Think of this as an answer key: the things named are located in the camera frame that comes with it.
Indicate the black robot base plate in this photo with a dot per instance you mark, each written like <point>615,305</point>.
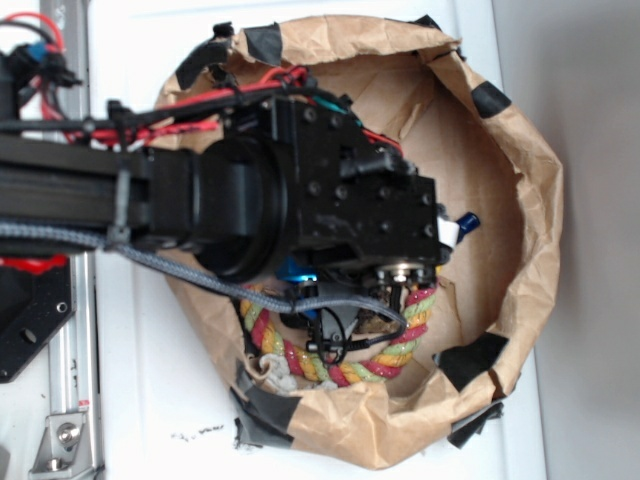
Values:
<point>37,298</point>

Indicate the blue rectangular block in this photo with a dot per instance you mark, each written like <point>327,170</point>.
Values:
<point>301,284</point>

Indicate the brown paper bag bin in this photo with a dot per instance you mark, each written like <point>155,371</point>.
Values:
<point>468,337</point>

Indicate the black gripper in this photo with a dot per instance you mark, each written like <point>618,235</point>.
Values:
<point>355,210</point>

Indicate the grey crumpled cloth piece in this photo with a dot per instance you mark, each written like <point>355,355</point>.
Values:
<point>279,378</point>

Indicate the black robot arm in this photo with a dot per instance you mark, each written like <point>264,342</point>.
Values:
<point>224,204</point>

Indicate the aluminium rail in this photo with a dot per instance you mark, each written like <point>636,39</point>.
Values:
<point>73,352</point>

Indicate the metal corner bracket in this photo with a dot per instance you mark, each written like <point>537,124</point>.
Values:
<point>65,449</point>

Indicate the brown rock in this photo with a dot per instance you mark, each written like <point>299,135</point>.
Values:
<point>369,322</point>

